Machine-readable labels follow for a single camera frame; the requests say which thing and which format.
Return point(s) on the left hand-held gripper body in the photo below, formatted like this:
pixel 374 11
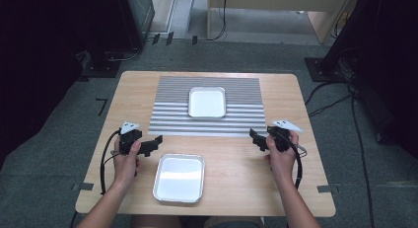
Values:
pixel 126 140

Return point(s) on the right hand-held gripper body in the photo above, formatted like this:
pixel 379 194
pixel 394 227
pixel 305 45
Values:
pixel 282 137

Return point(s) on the square aluminium foil tray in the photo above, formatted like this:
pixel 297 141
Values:
pixel 207 103
pixel 179 178

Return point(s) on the person's right hand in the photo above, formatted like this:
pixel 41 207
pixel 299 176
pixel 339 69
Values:
pixel 284 165

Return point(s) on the person's left hand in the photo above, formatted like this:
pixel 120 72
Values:
pixel 126 168

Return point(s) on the grey white striped mat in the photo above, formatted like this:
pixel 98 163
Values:
pixel 171 103

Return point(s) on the black angled floor tape mark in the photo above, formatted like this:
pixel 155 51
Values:
pixel 103 104

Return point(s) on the person's left leg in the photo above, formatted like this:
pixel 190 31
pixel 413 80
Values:
pixel 154 222

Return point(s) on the person's leg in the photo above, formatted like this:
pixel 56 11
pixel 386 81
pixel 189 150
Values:
pixel 154 222
pixel 230 220

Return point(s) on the black stand base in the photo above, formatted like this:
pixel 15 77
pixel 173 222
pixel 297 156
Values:
pixel 102 68
pixel 323 71

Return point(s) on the person's right leg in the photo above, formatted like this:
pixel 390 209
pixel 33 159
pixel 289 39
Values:
pixel 230 220

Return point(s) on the dark shorts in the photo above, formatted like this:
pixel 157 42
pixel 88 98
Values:
pixel 194 223

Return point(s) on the black floor tape strip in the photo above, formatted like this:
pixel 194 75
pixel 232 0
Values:
pixel 195 40
pixel 156 38
pixel 169 38

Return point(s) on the dark curtain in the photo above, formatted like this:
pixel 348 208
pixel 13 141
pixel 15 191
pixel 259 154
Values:
pixel 384 57
pixel 39 57

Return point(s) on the black cabinet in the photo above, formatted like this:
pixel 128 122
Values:
pixel 139 17

